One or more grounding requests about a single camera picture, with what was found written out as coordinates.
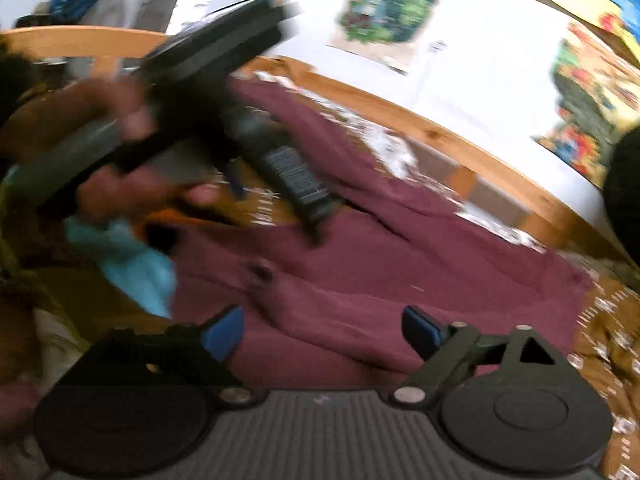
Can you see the wooden bed frame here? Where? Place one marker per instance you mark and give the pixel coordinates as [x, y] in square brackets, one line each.
[548, 220]

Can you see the orange garment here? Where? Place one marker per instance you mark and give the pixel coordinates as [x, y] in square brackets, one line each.
[180, 217]

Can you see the blond anime character poster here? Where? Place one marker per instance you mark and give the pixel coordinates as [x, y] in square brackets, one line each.
[384, 31]

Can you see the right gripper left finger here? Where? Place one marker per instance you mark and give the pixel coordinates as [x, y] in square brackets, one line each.
[136, 403]

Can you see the colourful landscape poster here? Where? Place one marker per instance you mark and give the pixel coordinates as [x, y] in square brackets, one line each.
[598, 103]

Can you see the brown PF patterned blanket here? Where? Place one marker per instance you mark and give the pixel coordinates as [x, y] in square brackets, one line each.
[606, 354]

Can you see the person's left hand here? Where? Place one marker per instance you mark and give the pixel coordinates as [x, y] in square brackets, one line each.
[105, 149]

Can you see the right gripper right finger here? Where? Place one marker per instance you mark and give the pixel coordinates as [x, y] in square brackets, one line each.
[509, 402]

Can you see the black hanging garment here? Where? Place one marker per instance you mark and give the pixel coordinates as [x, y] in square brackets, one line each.
[621, 193]

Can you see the maroon long-sleeve sweater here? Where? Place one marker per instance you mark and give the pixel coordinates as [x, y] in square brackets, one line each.
[328, 315]

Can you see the light blue garment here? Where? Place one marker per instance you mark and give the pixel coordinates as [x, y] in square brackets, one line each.
[144, 274]

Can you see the white floral bed sheet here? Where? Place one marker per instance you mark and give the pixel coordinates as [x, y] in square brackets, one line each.
[394, 155]

